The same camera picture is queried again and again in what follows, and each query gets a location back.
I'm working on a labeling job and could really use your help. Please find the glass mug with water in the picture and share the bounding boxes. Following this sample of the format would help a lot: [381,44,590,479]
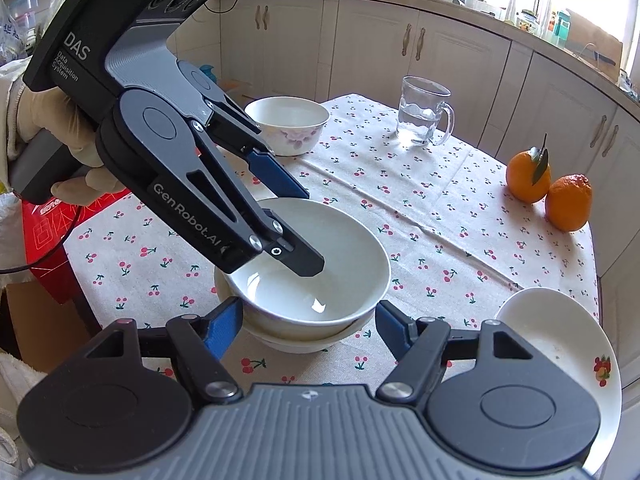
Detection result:
[396,75,456,146]

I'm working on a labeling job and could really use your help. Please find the white floral bowl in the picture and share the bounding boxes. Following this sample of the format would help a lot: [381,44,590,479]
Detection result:
[245,96,330,157]

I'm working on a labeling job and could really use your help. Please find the gloved left hand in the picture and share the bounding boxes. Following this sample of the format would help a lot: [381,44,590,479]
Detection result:
[1,79,125,206]

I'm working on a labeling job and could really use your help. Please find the bumpy orange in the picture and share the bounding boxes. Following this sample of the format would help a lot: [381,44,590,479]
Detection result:
[544,174,592,232]

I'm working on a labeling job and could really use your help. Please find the red cardboard box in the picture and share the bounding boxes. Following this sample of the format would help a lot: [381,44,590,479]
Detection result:
[21,190,128,304]

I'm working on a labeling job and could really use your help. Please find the teal thermos jug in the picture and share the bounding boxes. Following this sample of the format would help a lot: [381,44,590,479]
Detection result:
[200,64,217,82]

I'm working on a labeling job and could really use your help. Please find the white kitchen cabinets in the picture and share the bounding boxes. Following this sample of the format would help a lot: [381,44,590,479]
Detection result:
[168,0,639,366]

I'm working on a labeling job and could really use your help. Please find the orange with leaf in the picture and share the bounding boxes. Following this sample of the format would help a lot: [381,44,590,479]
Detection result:
[506,136,551,205]

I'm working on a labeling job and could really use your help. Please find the wooden cutting board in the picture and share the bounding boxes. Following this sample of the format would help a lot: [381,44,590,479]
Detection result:
[565,10,623,82]

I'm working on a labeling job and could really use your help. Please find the stained white fruit-pattern plate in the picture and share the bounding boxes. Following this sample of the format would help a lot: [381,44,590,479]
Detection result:
[496,288,622,476]

